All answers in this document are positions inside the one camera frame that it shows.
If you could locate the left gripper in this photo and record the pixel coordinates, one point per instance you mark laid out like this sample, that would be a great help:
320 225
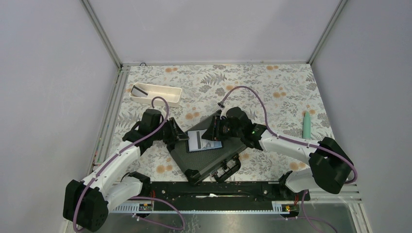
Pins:
176 133

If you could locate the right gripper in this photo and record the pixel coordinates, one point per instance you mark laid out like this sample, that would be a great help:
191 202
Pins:
213 132

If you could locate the white plastic tray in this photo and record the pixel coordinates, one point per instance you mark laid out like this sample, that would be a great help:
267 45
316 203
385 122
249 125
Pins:
172 95

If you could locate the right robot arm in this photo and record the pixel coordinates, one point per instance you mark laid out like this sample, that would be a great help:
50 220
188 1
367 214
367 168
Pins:
329 166

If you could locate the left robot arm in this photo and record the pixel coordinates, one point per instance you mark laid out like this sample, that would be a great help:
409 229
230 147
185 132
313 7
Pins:
88 202

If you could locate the dark grey hard case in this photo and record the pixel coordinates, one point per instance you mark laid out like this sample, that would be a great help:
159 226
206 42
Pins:
220 163

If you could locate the mint green tube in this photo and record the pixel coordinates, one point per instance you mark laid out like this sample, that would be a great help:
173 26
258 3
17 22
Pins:
306 131

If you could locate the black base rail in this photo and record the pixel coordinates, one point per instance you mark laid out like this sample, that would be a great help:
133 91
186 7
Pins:
227 196

